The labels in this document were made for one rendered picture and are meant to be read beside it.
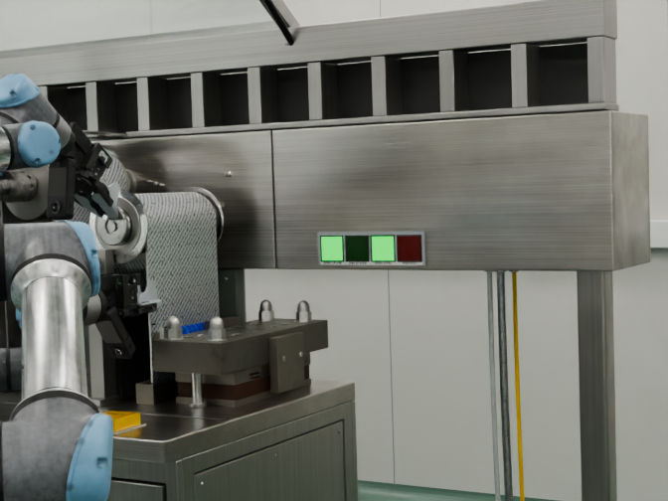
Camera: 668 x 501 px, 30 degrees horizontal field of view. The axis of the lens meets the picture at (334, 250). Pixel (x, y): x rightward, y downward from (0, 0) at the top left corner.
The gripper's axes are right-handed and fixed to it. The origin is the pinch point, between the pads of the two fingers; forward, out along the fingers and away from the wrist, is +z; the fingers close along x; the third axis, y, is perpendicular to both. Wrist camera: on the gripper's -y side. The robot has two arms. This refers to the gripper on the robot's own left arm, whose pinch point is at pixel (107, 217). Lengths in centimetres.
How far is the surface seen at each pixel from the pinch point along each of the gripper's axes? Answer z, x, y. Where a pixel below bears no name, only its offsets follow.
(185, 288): 22.8, -5.5, -1.0
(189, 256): 20.0, -5.5, 5.0
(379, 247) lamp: 33, -40, 17
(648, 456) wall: 272, -29, 96
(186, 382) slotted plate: 25.7, -12.8, -21.1
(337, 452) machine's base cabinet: 58, -31, -18
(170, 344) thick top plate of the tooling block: 16.2, -13.6, -18.5
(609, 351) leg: 62, -82, 12
